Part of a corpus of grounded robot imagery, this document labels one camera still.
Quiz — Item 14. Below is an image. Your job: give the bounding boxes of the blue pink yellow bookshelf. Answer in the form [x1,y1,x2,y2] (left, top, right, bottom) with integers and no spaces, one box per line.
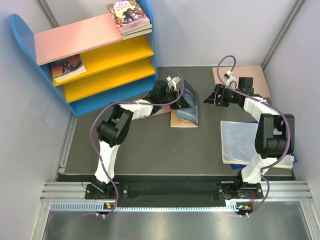
[9,13,158,116]

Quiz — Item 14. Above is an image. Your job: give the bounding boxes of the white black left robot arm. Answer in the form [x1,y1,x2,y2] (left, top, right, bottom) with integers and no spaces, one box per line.
[89,77,192,199]

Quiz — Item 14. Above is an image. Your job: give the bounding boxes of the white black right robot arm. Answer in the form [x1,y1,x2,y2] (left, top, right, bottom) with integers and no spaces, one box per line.
[204,77,295,200]

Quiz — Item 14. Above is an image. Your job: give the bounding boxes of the dark blue paperback book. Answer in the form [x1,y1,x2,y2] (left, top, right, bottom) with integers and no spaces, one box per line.
[170,81,199,128]

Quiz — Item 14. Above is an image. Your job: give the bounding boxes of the blue treehouse paperback book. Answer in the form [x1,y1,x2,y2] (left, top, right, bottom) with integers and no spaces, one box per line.
[121,23,152,36]

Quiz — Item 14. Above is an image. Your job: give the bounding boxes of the book on shelf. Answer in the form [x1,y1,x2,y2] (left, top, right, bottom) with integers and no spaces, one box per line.
[49,54,87,83]

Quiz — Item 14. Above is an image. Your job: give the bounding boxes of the pink purple paperback book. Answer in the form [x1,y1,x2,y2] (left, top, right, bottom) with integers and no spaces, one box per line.
[105,0,151,35]

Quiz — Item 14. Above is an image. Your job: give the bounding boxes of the clear white file folder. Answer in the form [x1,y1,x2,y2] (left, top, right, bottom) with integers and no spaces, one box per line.
[219,120,295,171]

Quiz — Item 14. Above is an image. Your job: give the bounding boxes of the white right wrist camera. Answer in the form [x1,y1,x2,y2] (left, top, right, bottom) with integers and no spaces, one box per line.
[224,70,237,89]

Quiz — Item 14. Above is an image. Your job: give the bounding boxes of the pink board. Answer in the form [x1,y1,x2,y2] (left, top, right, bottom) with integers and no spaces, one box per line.
[212,65,271,99]

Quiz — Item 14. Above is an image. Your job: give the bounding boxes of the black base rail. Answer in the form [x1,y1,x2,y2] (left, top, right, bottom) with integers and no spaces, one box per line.
[57,174,264,208]

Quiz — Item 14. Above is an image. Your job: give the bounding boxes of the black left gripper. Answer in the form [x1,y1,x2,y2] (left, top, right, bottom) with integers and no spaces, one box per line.
[159,88,192,110]

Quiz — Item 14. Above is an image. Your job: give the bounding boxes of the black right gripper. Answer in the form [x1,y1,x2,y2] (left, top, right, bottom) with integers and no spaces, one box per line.
[203,84,241,108]

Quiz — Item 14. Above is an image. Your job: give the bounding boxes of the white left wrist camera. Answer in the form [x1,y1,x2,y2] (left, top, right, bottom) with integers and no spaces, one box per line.
[166,76,181,91]

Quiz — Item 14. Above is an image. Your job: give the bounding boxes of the red pink picture book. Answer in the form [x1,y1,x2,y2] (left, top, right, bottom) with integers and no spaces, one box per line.
[139,105,172,120]

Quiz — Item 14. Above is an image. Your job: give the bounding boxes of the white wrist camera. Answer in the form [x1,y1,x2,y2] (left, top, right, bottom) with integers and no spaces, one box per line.
[166,76,181,91]
[224,70,237,89]

